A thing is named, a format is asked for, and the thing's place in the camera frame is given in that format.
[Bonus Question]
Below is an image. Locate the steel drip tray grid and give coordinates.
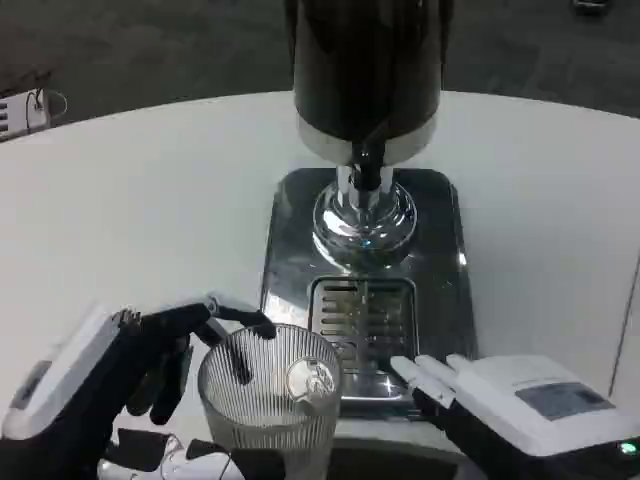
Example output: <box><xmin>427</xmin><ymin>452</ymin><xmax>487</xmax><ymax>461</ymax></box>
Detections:
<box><xmin>306</xmin><ymin>275</ymin><xmax>419</xmax><ymax>402</ymax></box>

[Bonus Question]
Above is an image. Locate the robot torso with cables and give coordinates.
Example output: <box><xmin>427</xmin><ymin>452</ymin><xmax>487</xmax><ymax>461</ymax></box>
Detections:
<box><xmin>97</xmin><ymin>427</ymin><xmax>286</xmax><ymax>480</ymax></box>

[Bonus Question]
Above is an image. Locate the clear ribbed glass cup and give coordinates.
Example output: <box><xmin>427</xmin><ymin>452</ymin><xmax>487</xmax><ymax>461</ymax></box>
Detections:
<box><xmin>197</xmin><ymin>323</ymin><xmax>344</xmax><ymax>452</ymax></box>

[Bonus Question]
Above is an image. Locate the black dispenser tap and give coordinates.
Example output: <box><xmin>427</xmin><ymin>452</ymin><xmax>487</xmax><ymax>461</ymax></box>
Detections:
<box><xmin>348</xmin><ymin>141</ymin><xmax>385</xmax><ymax>193</ymax></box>

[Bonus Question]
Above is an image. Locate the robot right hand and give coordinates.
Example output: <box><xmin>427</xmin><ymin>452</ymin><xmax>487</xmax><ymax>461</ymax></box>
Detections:
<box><xmin>388</xmin><ymin>352</ymin><xmax>640</xmax><ymax>480</ymax></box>

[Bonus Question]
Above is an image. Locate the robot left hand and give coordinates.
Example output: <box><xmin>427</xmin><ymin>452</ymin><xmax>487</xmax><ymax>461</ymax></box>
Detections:
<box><xmin>0</xmin><ymin>294</ymin><xmax>278</xmax><ymax>480</ymax></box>

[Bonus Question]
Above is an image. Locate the steel drip tray base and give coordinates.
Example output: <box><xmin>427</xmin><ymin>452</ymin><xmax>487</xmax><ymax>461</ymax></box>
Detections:
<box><xmin>258</xmin><ymin>166</ymin><xmax>477</xmax><ymax>417</ymax></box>

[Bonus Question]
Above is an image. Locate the thin white cable loop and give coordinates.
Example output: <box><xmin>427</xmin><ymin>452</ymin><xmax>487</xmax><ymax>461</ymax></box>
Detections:
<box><xmin>24</xmin><ymin>87</ymin><xmax>69</xmax><ymax>127</ymax></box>

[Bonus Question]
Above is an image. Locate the black drink dispenser chrome foot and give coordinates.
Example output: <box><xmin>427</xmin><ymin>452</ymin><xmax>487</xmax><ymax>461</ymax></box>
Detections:
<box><xmin>283</xmin><ymin>0</ymin><xmax>455</xmax><ymax>272</ymax></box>

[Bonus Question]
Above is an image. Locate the white box device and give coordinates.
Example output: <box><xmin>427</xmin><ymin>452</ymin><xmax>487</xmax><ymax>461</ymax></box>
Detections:
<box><xmin>0</xmin><ymin>88</ymin><xmax>52</xmax><ymax>142</ymax></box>

